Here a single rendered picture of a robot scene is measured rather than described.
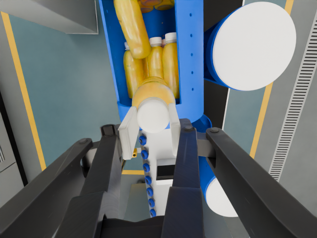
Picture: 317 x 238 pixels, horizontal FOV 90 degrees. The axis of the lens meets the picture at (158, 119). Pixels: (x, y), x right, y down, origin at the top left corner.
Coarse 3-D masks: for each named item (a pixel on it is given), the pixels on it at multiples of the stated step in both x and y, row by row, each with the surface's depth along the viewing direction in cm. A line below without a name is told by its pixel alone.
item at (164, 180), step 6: (162, 162) 78; (168, 162) 77; (174, 162) 77; (156, 168) 74; (162, 168) 71; (168, 168) 71; (174, 168) 70; (156, 174) 70; (162, 174) 67; (168, 174) 67; (156, 180) 66; (162, 180) 66; (168, 180) 66
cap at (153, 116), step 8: (144, 104) 18; (152, 104) 18; (160, 104) 18; (144, 112) 18; (152, 112) 18; (160, 112) 18; (168, 112) 18; (144, 120) 19; (152, 120) 19; (160, 120) 19; (168, 120) 19; (144, 128) 19; (152, 128) 19; (160, 128) 19
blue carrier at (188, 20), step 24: (192, 0) 36; (168, 24) 57; (192, 24) 37; (120, 48) 54; (192, 48) 39; (120, 72) 55; (192, 72) 41; (120, 96) 54; (192, 96) 42; (192, 120) 44
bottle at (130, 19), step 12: (120, 0) 39; (132, 0) 40; (120, 12) 40; (132, 12) 40; (120, 24) 43; (132, 24) 42; (144, 24) 45; (132, 36) 44; (144, 36) 46; (132, 48) 48; (144, 48) 48
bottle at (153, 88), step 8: (144, 80) 31; (152, 80) 26; (160, 80) 28; (144, 88) 22; (152, 88) 21; (160, 88) 22; (168, 88) 23; (136, 96) 22; (144, 96) 21; (152, 96) 20; (160, 96) 21; (168, 96) 21; (136, 104) 21
